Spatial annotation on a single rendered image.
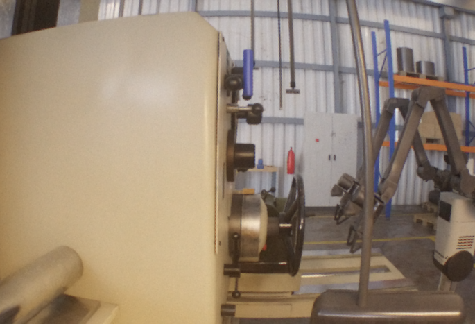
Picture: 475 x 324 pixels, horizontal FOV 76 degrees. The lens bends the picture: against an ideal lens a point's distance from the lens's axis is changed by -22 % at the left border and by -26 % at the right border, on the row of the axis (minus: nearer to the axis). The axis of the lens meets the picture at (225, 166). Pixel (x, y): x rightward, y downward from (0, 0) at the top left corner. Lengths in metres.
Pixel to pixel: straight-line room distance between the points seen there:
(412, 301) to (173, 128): 0.62
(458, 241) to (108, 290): 1.39
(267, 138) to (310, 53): 2.30
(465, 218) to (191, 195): 1.22
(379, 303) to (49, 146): 0.82
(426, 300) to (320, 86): 8.32
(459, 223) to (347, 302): 1.01
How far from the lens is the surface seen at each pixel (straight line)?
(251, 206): 1.28
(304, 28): 9.18
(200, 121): 0.81
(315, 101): 8.83
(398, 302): 0.76
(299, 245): 1.21
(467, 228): 1.70
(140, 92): 0.84
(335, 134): 8.29
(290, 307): 2.12
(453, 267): 1.74
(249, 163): 1.07
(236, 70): 1.18
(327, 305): 0.74
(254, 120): 1.25
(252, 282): 1.86
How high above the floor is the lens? 1.61
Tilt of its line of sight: 5 degrees down
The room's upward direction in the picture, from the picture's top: 1 degrees clockwise
